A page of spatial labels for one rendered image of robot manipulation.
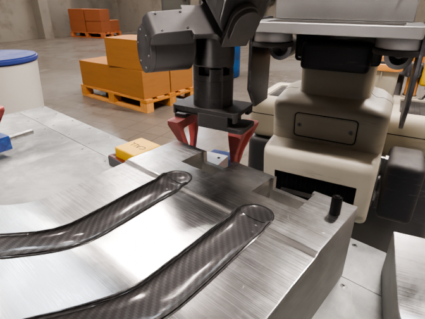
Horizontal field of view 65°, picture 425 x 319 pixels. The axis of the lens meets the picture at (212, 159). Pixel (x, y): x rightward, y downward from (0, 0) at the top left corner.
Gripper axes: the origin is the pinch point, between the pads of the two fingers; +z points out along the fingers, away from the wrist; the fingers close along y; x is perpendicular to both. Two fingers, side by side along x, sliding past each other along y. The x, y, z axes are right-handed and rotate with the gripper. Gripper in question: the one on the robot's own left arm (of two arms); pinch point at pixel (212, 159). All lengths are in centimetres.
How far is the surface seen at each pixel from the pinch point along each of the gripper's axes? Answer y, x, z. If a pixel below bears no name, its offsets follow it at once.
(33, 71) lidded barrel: -204, 111, 27
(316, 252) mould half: 19.6, -19.3, -4.6
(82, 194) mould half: -4.7, -21.2, -3.8
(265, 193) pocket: 12.2, -10.1, -3.0
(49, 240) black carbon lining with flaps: -1.3, -28.0, -3.9
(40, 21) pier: -906, 644, 46
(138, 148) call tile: -14.3, -0.7, 0.9
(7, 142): -39.3, -8.6, 2.1
